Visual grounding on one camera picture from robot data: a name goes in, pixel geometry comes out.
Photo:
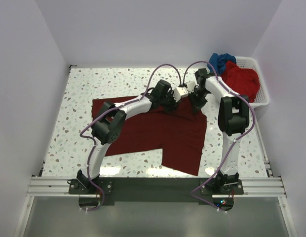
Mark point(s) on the dark red t shirt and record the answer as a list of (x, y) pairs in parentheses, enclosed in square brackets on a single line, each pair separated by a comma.
[(180, 134)]

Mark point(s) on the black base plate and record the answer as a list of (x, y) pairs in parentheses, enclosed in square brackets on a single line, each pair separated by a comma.
[(149, 190)]

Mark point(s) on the aluminium frame rail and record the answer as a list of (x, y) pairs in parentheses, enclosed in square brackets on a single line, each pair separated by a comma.
[(253, 187)]

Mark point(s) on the bright red t shirt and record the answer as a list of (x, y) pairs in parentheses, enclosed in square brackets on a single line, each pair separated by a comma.
[(242, 81)]

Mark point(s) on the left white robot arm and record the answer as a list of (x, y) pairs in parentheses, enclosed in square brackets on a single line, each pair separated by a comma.
[(106, 128)]

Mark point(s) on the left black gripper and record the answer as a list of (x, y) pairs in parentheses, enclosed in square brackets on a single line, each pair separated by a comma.
[(173, 105)]

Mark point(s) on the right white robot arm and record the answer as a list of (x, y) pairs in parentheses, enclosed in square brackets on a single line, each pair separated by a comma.
[(233, 119)]

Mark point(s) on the white plastic basket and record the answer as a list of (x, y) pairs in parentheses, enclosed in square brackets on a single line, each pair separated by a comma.
[(262, 97)]

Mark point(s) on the blue t shirt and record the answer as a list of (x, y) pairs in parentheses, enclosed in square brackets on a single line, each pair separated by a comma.
[(219, 62)]

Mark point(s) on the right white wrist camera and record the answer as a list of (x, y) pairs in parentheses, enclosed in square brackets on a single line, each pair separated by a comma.
[(190, 85)]

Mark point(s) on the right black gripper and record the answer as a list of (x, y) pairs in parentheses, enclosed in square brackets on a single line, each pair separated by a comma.
[(197, 105)]

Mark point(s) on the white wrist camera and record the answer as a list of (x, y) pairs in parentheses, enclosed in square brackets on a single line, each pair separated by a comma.
[(190, 85), (179, 93)]

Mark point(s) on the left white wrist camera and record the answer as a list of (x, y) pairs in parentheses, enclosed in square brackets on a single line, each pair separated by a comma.
[(179, 93)]

